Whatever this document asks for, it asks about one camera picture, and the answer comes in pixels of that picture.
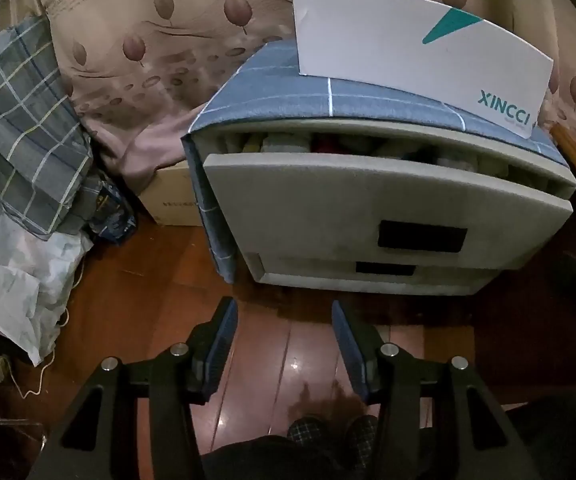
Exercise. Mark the lower grey drawer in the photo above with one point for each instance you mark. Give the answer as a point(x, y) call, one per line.
point(362, 276)

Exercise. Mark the blue checked cover cloth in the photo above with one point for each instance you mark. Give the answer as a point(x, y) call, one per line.
point(278, 85)

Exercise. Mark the dark blue patterned bag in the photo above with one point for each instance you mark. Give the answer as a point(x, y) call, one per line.
point(113, 220)

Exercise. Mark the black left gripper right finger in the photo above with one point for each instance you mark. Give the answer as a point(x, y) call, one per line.
point(382, 373)

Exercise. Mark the white plastic bag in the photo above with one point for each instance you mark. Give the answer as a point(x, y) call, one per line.
point(36, 278)

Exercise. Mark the beige leaf print bedsheet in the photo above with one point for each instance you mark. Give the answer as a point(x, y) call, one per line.
point(136, 70)

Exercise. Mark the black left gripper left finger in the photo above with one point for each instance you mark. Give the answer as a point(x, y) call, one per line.
point(187, 374)

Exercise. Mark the cardboard box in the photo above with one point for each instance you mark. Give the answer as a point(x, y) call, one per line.
point(169, 197)

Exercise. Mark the wooden top drawer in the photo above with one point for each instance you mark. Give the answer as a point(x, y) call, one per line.
point(359, 208)

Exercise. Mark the white XINCCI shoe box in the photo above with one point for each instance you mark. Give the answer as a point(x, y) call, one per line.
point(429, 49)

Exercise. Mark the grey plaid blanket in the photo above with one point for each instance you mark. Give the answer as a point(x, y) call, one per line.
point(45, 154)

